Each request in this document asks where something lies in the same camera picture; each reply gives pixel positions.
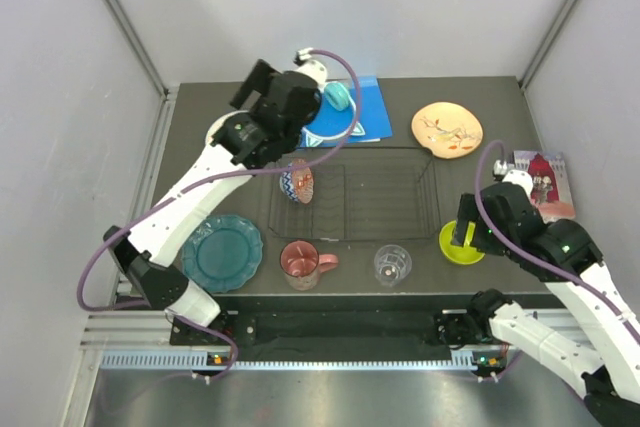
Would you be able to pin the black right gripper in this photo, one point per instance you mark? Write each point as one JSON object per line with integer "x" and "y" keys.
{"x": 467, "y": 211}

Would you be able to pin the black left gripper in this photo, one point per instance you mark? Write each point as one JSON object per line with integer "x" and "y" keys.
{"x": 260, "y": 81}

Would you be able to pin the lime green bowl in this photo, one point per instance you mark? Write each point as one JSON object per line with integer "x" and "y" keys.
{"x": 465, "y": 254}

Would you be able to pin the patterned blue red bowl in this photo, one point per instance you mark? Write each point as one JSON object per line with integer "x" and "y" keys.
{"x": 298, "y": 185}

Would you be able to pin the black wire dish rack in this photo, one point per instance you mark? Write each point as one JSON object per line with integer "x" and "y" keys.
{"x": 363, "y": 194}

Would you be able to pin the white watermelon pattern plate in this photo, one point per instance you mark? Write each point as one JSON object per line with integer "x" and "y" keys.
{"x": 218, "y": 123}

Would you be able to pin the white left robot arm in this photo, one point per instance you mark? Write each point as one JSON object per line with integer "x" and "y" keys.
{"x": 144, "y": 253}

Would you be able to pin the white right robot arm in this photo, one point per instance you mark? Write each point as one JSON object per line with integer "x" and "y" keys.
{"x": 604, "y": 374}

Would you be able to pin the illustrated red castle book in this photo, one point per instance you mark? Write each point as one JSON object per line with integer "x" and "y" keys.
{"x": 551, "y": 193}

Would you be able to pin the teal cat ear headphones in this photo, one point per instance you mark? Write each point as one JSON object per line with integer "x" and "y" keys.
{"x": 338, "y": 97}

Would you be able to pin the clear drinking glass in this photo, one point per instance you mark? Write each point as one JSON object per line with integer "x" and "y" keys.
{"x": 392, "y": 264}

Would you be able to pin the orange floral plate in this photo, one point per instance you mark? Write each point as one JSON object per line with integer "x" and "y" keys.
{"x": 447, "y": 129}

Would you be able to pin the blue folder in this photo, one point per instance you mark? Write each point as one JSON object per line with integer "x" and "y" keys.
{"x": 373, "y": 114}

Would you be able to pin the teal scalloped plate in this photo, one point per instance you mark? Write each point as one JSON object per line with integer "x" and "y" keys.
{"x": 223, "y": 253}

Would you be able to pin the pink glass mug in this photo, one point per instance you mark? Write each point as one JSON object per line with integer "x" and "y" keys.
{"x": 303, "y": 266}

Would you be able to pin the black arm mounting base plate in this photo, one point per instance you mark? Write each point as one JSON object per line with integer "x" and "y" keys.
{"x": 256, "y": 328}

